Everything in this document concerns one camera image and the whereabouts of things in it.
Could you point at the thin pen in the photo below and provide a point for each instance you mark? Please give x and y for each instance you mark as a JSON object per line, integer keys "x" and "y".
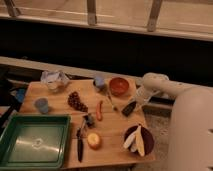
{"x": 112, "y": 104}

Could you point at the dark purple plate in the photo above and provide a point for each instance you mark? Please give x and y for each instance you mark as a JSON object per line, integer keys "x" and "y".
{"x": 147, "y": 138}

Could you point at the black eraser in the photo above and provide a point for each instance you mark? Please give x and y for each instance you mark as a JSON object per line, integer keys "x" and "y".
{"x": 129, "y": 109}

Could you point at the yellow apple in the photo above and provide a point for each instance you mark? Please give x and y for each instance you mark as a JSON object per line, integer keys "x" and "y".
{"x": 94, "y": 140}

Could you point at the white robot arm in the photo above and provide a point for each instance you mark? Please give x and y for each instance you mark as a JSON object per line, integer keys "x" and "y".
{"x": 191, "y": 125}

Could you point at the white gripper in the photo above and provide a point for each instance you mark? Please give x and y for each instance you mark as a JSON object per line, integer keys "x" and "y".
{"x": 142, "y": 96}

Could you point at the orange sausage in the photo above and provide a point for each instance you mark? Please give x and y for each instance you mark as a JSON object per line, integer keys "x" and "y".
{"x": 99, "y": 116}

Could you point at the small blue cup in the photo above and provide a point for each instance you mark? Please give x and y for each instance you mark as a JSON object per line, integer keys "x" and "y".
{"x": 99, "y": 82}

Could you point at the black handled knife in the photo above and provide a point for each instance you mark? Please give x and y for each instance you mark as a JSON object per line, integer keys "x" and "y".
{"x": 80, "y": 144}

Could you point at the yellow banana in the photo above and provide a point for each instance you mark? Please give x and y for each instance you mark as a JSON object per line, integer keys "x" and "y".
{"x": 139, "y": 141}

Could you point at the blue plastic cup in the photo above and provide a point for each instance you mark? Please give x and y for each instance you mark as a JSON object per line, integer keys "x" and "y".
{"x": 42, "y": 105}

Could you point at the orange-red bowl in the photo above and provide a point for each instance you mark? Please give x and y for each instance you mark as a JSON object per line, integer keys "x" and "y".
{"x": 118, "y": 86}

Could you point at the bunch of dark grapes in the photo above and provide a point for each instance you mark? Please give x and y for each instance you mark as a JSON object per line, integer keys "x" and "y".
{"x": 75, "y": 102}

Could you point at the green plastic tray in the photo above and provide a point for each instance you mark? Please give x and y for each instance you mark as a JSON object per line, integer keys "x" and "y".
{"x": 34, "y": 142}

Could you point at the wooden board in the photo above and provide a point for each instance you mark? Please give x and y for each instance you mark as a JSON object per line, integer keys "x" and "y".
{"x": 111, "y": 129}

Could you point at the blue object at left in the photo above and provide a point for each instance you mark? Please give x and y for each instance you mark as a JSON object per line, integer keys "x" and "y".
{"x": 20, "y": 94}

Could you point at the white banana piece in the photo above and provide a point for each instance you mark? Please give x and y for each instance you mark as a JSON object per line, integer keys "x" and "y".
{"x": 129, "y": 140}

